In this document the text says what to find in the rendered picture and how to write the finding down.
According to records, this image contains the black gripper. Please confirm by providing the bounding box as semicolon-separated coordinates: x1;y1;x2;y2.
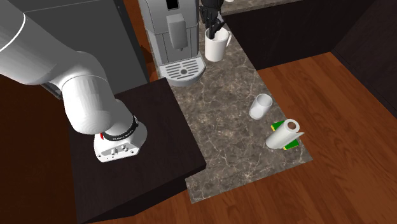
199;0;226;40

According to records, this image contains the white mug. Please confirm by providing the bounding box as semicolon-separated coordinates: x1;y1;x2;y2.
204;27;233;63

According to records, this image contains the grey coffee machine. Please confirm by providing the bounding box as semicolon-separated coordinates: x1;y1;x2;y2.
137;0;207;87

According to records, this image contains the dark kitchen cabinet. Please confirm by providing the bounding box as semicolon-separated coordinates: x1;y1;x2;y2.
221;0;397;119

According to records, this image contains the white cup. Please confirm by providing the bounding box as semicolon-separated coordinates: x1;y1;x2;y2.
248;93;274;120

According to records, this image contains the green sponge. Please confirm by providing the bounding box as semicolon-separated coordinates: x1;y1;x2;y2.
270;120;300;151

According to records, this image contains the dark robot stand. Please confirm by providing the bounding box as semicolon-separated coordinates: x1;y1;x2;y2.
67;77;207;224

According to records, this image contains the white paper towel roll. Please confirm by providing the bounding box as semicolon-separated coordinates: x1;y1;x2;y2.
265;118;305;151

